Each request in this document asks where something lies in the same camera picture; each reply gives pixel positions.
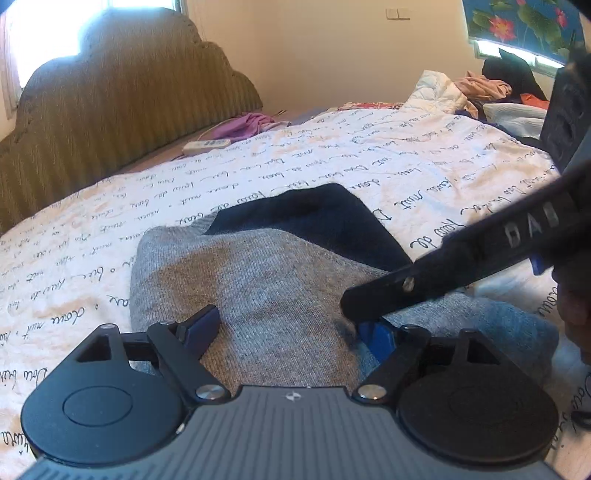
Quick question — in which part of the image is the olive striped upholstered headboard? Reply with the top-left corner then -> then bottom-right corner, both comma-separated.
0,7 -> 264,237

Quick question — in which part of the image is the white pillow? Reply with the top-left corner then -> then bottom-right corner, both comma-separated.
482,102 -> 549,140

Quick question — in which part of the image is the beige pink garment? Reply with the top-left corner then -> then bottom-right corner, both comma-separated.
454,70 -> 513,103

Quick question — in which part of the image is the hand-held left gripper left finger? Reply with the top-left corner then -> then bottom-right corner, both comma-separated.
75,304 -> 232,407

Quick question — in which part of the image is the white quilt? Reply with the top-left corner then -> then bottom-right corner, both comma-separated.
405,70 -> 480,117

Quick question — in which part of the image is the window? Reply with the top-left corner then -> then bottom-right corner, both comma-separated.
0,0 -> 183,118

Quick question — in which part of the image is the white script-printed blanket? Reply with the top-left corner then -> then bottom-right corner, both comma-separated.
0,104 -> 591,480

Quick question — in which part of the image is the white power strip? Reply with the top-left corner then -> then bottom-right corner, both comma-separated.
182,138 -> 231,156

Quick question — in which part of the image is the pink cloth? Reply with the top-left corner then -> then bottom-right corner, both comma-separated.
209,112 -> 291,142

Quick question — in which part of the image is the floral patterned cloth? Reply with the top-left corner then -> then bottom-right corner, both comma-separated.
339,100 -> 404,112

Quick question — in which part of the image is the person's right hand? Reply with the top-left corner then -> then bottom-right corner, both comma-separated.
556,277 -> 591,365

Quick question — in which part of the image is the orange cloth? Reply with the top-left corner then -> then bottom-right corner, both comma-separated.
519,92 -> 551,110

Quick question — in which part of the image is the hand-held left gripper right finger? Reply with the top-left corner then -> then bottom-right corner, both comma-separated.
353,320 -> 502,407

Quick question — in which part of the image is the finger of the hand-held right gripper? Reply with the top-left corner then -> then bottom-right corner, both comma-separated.
530,217 -> 591,280
341,161 -> 591,323

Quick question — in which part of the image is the grey and navy sweater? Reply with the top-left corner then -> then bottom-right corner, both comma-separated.
130,183 -> 560,389

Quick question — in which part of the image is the lotus flower wall poster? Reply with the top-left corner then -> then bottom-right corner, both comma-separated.
462,0 -> 585,68

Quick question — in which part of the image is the black garment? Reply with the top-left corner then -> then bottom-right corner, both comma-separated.
481,48 -> 551,103

